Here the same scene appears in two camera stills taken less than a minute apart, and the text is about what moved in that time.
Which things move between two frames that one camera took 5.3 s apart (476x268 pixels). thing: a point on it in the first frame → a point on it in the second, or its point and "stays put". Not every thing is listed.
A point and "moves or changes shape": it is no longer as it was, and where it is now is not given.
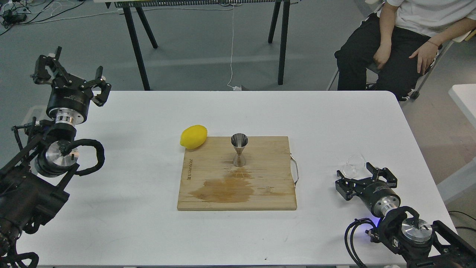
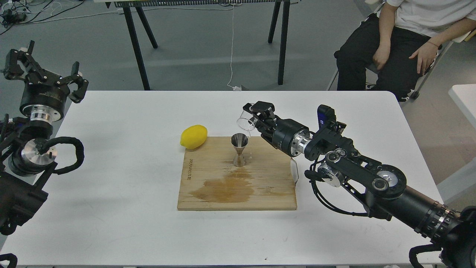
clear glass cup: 354,166 moves or changes shape
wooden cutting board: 209,181 stays put
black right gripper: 378,196 → 280,135
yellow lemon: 193,136 stays put
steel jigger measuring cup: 239,141 stays put
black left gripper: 68,101 → 37,92
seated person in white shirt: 392,49 stays put
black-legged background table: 281,6 stays put
